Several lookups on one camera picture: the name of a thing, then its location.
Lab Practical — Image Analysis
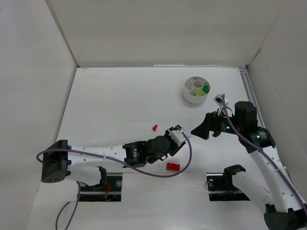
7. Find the red rectangular lego brick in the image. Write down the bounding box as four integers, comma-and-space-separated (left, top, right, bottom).
166, 162, 180, 172

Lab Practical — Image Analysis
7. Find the dark green square lego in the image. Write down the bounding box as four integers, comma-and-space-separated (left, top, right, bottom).
202, 86, 209, 93

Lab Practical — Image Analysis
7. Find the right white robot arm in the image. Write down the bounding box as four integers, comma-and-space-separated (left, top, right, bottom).
191, 95, 307, 230

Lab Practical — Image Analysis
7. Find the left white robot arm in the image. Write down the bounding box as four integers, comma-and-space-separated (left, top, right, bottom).
36, 126, 190, 186

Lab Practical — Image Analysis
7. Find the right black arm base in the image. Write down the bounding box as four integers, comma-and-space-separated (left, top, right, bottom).
205, 164, 250, 202

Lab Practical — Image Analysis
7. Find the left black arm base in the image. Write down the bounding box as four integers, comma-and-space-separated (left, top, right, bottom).
79, 167, 123, 202

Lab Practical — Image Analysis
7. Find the white round divided container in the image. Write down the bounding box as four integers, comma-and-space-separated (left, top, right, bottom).
183, 76, 211, 104

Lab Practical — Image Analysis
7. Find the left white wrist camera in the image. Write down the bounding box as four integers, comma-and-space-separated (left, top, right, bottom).
168, 125, 191, 146

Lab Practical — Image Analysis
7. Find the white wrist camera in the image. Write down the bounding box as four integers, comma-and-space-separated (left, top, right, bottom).
168, 125, 191, 146
213, 94, 229, 107

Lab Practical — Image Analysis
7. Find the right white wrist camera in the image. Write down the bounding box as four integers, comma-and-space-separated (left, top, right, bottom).
213, 94, 229, 107

